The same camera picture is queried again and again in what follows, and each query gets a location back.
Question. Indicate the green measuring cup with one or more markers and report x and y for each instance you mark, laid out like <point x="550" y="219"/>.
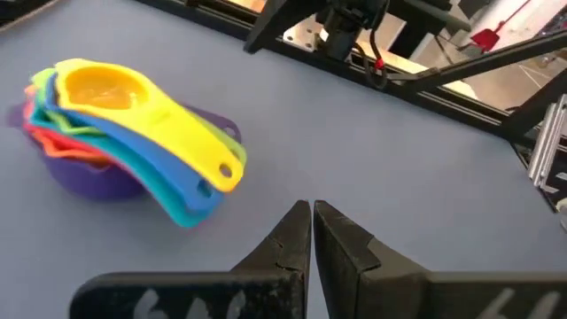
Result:
<point x="66" y="125"/>

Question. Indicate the purple measuring cup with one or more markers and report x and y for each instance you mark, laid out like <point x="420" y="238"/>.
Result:
<point x="88" y="181"/>

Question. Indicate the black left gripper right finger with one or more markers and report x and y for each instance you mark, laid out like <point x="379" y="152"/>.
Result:
<point x="376" y="283"/>

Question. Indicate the red measuring cup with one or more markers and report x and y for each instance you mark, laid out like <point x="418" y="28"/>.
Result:
<point x="40" y="135"/>

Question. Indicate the orange measuring cup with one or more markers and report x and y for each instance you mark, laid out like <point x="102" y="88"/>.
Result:
<point x="66" y="153"/>

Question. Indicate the teal measuring cup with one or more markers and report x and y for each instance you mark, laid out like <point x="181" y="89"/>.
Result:
<point x="150" y="188"/>

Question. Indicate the silver aluminium rail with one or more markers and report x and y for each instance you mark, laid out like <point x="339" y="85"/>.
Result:
<point x="547" y="142"/>

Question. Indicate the black metal table frame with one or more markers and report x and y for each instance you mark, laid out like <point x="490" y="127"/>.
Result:
<point x="465" y="71"/>

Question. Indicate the yellow measuring cup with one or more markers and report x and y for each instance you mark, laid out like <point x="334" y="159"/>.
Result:
<point x="155" y="119"/>

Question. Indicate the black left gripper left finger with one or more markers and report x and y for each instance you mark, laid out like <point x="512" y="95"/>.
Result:
<point x="266" y="288"/>

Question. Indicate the red dustpan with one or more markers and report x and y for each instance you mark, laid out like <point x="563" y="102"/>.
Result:
<point x="487" y="40"/>

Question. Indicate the blue measuring cup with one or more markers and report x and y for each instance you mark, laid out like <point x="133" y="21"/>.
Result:
<point x="146" y="159"/>

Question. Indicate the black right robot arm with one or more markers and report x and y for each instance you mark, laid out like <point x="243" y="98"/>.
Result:
<point x="341" y="35"/>

